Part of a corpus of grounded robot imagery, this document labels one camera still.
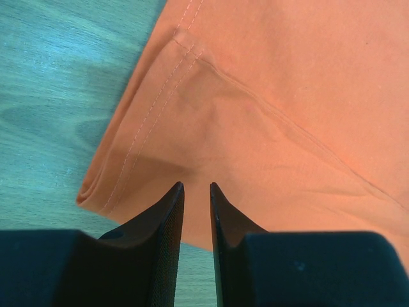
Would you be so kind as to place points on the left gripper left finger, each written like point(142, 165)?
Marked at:
point(135, 264)

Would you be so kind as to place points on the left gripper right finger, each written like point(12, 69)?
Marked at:
point(254, 267)

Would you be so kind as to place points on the orange t shirt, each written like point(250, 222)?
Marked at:
point(298, 110)

